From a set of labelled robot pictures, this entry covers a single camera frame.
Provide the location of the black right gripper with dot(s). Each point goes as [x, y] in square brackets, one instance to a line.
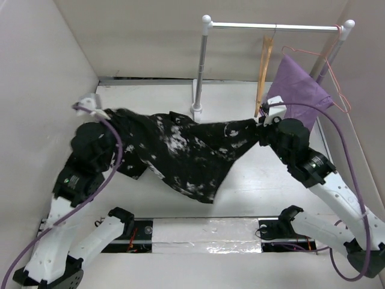
[263, 129]

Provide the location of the black white patterned trousers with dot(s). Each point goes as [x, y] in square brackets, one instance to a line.
[191, 158]

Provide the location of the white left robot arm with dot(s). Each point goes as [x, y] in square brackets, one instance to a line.
[55, 263]

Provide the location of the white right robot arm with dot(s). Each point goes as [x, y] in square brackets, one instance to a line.
[362, 242]

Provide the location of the wooden hanger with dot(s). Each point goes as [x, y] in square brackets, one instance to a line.
[267, 48]

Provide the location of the purple garment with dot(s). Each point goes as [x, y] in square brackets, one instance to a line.
[293, 84]

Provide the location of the white silver clothes rack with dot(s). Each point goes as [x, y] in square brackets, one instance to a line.
[241, 60]

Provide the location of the silver tape strip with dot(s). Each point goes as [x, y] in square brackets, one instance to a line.
[205, 235]

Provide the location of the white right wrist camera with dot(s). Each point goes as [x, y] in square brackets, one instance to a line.
[272, 110]

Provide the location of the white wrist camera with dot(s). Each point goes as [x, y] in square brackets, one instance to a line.
[272, 110]
[90, 104]

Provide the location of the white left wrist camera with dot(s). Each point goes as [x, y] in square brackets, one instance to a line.
[90, 104]

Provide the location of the pink wire hanger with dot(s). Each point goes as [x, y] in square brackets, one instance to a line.
[328, 57]

